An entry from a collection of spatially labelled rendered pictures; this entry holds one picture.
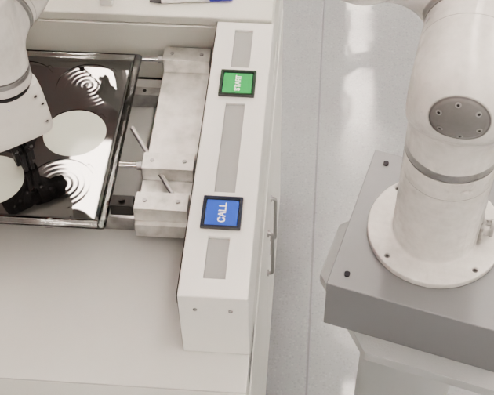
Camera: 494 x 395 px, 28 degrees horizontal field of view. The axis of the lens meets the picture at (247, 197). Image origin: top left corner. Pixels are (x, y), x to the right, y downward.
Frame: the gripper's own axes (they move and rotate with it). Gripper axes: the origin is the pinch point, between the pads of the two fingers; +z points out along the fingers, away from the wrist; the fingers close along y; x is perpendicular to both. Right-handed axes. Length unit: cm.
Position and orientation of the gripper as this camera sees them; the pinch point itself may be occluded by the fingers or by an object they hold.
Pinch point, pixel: (23, 156)
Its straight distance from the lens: 154.1
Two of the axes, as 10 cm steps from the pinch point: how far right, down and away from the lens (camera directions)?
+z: 0.2, 6.4, 7.7
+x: -5.2, -6.5, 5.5
